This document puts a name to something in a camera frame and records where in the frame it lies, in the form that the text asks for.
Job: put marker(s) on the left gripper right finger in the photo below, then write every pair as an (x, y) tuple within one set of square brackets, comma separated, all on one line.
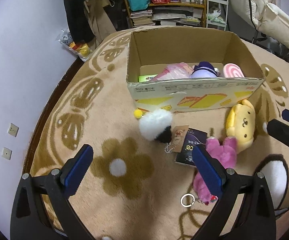
[(255, 218)]

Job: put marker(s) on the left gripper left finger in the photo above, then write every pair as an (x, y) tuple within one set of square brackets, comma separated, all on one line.
[(29, 219)]

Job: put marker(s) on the yellow dog plush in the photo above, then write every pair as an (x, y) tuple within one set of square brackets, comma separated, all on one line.
[(240, 124)]

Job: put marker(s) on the pink bear plush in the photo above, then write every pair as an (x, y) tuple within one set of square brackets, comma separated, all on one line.
[(226, 154)]

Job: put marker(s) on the purple haired plush doll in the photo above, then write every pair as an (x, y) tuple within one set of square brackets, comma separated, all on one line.
[(204, 70)]

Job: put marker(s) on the pink packaged item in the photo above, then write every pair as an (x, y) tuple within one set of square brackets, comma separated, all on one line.
[(174, 72)]

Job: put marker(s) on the white black fluffy plush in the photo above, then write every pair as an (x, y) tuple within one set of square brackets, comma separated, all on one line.
[(155, 125)]

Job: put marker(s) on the green tissue pack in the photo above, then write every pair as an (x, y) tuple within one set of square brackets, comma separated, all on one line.
[(146, 78)]

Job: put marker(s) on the pink swirl plush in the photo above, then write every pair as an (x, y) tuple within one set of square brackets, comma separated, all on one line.
[(232, 70)]

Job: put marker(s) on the cream cushion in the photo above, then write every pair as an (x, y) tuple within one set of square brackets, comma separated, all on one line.
[(275, 23)]

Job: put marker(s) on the dark booklet card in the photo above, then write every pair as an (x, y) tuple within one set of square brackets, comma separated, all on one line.
[(193, 138)]

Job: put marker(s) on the beige patterned carpet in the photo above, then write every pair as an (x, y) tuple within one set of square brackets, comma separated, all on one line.
[(133, 188)]

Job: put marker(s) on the brown paper tag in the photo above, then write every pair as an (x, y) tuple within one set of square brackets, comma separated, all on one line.
[(178, 137)]

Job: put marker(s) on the cardboard box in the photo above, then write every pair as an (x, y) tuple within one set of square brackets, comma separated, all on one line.
[(150, 51)]

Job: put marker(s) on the white metal cart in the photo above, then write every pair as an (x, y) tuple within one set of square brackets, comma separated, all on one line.
[(217, 14)]

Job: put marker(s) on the wooden bookshelf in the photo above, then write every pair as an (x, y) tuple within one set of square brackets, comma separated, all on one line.
[(166, 12)]

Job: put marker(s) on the plastic bag with toys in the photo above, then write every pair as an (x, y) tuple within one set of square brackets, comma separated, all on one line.
[(81, 49)]

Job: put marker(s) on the stack of books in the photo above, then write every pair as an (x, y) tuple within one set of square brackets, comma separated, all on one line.
[(143, 17)]

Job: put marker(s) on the beige trench coat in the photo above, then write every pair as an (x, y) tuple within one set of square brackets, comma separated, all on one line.
[(98, 21)]

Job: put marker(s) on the lower wall socket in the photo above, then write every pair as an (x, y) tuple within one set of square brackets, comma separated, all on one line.
[(6, 153)]

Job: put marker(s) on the wall socket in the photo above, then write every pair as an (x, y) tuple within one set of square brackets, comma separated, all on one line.
[(13, 130), (6, 153)]

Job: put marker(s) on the upper wall socket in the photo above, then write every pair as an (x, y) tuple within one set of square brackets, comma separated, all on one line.
[(13, 130)]

